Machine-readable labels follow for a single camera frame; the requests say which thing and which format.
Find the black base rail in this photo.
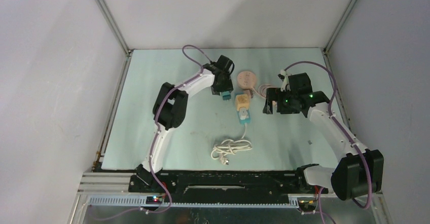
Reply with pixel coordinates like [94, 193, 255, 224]
[128, 170, 317, 204]

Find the teal power strip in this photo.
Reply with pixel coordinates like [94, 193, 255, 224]
[237, 108, 250, 124]

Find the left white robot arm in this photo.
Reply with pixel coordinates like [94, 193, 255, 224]
[136, 55, 235, 192]

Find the beige cube adapter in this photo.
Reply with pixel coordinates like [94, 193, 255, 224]
[235, 94, 250, 111]

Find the grey cable duct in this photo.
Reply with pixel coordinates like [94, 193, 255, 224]
[87, 195, 317, 209]

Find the white power strip cable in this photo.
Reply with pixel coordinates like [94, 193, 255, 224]
[210, 123, 253, 166]

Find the pink coiled cable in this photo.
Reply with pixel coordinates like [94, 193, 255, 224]
[253, 84, 269, 99]

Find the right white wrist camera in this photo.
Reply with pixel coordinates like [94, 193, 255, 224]
[278, 69, 289, 91]

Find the pink round power strip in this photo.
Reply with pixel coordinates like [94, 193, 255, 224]
[237, 71, 257, 90]

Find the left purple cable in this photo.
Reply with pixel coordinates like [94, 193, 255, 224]
[148, 45, 212, 213]

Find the pink brown plug adapter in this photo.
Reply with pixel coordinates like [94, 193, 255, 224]
[243, 89, 254, 99]

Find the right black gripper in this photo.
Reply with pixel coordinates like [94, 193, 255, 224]
[263, 88, 299, 115]

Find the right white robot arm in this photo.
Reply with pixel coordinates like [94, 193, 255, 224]
[263, 72, 384, 201]

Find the teal plug adapter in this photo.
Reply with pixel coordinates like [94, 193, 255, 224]
[220, 91, 231, 100]

